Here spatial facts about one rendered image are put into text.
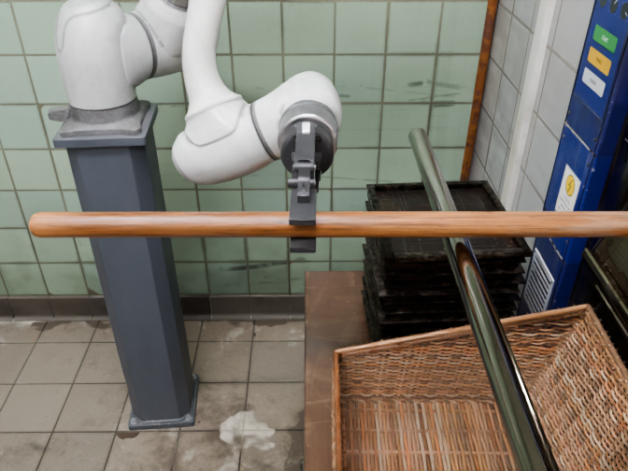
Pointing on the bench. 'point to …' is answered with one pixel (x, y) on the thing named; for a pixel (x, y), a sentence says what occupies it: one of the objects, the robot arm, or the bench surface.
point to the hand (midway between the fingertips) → (303, 220)
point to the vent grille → (538, 285)
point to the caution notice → (569, 189)
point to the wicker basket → (578, 314)
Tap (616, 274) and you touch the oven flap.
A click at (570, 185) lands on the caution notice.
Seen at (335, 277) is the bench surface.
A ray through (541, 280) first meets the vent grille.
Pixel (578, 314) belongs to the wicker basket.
